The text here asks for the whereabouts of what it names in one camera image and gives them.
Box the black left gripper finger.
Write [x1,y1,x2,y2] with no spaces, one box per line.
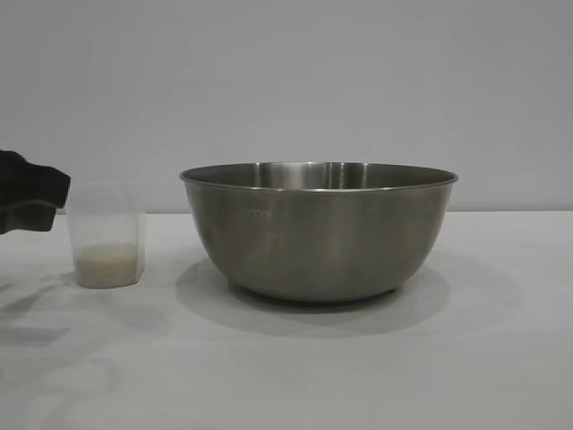
[0,149,73,214]
[0,207,57,236]

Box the clear plastic measuring cup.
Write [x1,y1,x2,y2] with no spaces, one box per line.
[62,181,148,288]

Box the white uncooked rice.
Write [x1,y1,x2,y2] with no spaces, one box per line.
[74,243,137,287]

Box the stainless steel mixing bowl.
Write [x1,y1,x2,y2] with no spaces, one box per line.
[178,160,460,303]

